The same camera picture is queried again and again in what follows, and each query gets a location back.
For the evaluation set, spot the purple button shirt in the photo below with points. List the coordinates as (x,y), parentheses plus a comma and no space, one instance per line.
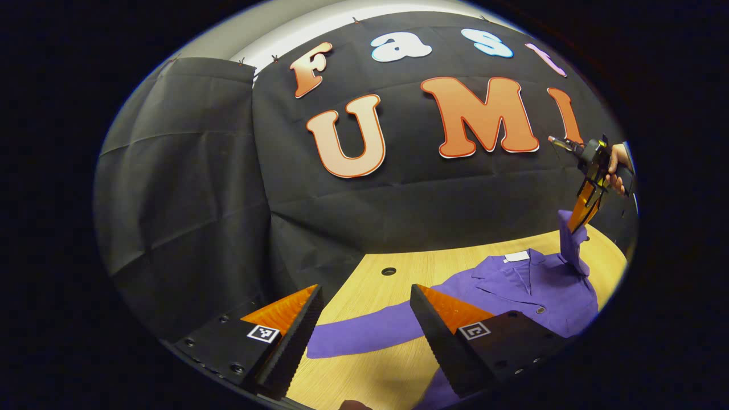
(529,290)

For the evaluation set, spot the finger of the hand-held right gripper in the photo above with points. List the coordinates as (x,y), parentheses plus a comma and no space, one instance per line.
(584,208)

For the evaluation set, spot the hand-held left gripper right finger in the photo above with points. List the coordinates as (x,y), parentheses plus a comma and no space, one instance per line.
(441,347)

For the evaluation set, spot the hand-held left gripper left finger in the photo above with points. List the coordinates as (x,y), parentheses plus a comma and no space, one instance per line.
(296,347)

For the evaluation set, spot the black backdrop cloth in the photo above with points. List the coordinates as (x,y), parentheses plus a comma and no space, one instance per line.
(398,216)

